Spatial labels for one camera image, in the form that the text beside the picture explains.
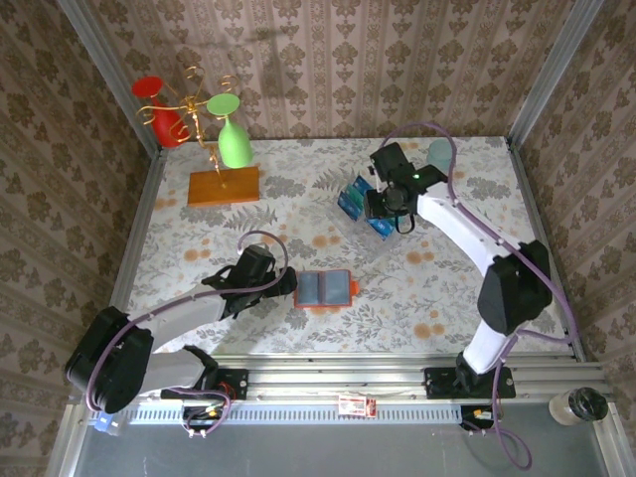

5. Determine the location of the clear acrylic card stand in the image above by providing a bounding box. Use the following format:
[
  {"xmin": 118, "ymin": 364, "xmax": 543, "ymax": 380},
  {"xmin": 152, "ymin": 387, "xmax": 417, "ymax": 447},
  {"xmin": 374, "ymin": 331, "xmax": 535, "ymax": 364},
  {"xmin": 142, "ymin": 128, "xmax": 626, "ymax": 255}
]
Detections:
[{"xmin": 326, "ymin": 172, "xmax": 404, "ymax": 260}]

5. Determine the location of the orange card holder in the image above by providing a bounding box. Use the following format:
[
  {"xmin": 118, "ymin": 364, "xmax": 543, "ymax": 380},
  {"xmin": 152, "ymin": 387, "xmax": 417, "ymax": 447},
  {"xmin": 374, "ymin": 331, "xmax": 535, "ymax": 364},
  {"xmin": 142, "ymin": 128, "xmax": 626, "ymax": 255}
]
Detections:
[{"xmin": 292, "ymin": 269, "xmax": 360, "ymax": 312}]

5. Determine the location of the teal translucent plastic cup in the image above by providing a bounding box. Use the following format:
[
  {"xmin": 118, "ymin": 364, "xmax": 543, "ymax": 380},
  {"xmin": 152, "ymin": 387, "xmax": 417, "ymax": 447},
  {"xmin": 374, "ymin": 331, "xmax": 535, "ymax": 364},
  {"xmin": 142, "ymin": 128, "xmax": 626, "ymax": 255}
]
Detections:
[{"xmin": 426, "ymin": 139, "xmax": 458, "ymax": 170}]

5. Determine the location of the gold glass rack wooden base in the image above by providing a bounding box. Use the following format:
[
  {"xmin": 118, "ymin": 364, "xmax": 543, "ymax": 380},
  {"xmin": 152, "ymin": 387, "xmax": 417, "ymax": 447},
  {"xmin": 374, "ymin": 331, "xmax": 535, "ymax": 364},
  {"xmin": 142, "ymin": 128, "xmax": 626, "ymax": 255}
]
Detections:
[{"xmin": 136, "ymin": 67, "xmax": 262, "ymax": 209}]

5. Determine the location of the small red label box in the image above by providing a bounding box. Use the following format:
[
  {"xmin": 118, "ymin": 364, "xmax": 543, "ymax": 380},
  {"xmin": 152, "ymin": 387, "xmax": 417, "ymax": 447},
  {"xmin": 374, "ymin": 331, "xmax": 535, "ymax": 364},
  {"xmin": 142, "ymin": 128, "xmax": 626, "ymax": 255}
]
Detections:
[{"xmin": 337, "ymin": 395, "xmax": 378, "ymax": 417}]

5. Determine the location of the green plastic wine glass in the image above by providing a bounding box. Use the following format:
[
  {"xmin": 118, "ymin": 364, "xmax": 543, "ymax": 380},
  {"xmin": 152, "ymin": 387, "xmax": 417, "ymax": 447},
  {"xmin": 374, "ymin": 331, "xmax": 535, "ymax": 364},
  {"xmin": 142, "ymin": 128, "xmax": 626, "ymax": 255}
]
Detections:
[{"xmin": 205, "ymin": 93, "xmax": 254, "ymax": 169}]

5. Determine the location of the red plastic wine glass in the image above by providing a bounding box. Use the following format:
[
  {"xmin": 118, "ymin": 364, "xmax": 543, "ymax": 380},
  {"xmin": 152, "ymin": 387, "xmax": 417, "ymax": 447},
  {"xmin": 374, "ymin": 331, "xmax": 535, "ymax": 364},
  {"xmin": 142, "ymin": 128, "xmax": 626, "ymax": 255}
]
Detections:
[{"xmin": 131, "ymin": 76, "xmax": 184, "ymax": 149}]

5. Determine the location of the blue white plug connector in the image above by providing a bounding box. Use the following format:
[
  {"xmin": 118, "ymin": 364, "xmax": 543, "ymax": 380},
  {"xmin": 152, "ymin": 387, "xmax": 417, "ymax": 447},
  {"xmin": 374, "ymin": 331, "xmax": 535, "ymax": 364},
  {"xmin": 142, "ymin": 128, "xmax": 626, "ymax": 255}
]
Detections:
[{"xmin": 91, "ymin": 411, "xmax": 123, "ymax": 437}]

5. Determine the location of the glass jar black lid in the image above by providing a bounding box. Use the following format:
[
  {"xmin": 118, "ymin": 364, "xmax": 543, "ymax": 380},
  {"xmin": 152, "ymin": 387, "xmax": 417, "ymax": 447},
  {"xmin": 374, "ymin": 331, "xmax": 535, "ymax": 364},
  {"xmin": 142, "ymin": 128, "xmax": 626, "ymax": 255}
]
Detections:
[{"xmin": 549, "ymin": 387, "xmax": 610, "ymax": 427}]

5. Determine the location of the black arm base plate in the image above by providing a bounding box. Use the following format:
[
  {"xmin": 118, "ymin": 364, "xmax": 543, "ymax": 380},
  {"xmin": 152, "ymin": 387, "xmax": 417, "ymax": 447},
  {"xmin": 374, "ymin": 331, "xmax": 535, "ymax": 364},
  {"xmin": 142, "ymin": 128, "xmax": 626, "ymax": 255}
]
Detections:
[
  {"xmin": 159, "ymin": 368, "xmax": 249, "ymax": 401},
  {"xmin": 424, "ymin": 366, "xmax": 517, "ymax": 400}
]

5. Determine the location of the long aluminium mounting rail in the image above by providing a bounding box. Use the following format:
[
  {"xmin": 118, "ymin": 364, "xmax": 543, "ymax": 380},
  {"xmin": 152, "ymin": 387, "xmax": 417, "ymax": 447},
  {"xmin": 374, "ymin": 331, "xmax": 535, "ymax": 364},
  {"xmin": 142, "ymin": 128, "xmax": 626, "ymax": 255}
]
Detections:
[{"xmin": 74, "ymin": 353, "xmax": 612, "ymax": 401}]

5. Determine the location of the grey slotted cable duct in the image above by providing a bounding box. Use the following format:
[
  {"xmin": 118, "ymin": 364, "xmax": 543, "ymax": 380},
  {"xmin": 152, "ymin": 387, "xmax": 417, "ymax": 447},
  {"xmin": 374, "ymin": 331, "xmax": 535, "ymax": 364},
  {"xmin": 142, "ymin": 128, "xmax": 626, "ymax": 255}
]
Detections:
[{"xmin": 86, "ymin": 398, "xmax": 466, "ymax": 424}]

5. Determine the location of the black cable junction box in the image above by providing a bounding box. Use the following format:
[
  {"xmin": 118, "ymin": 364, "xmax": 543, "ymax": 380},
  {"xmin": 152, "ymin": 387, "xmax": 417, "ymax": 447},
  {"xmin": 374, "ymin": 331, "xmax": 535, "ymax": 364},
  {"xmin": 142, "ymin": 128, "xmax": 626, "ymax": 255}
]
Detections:
[
  {"xmin": 459, "ymin": 404, "xmax": 499, "ymax": 432},
  {"xmin": 181, "ymin": 404, "xmax": 225, "ymax": 432}
]

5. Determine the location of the aluminium table side rail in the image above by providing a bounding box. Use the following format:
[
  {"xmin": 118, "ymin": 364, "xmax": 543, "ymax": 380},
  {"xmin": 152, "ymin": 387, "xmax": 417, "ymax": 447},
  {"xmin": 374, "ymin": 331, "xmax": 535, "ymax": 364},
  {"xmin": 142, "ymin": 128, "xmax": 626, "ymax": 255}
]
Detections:
[
  {"xmin": 504, "ymin": 138, "xmax": 587, "ymax": 362},
  {"xmin": 101, "ymin": 151, "xmax": 168, "ymax": 349}
]

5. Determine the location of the aluminium frame post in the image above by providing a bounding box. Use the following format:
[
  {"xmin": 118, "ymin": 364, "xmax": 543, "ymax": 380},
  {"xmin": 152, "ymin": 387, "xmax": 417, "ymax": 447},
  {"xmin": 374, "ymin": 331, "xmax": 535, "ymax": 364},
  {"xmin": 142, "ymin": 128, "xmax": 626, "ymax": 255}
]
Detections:
[
  {"xmin": 505, "ymin": 0, "xmax": 607, "ymax": 150},
  {"xmin": 56, "ymin": 0, "xmax": 168, "ymax": 158}
]

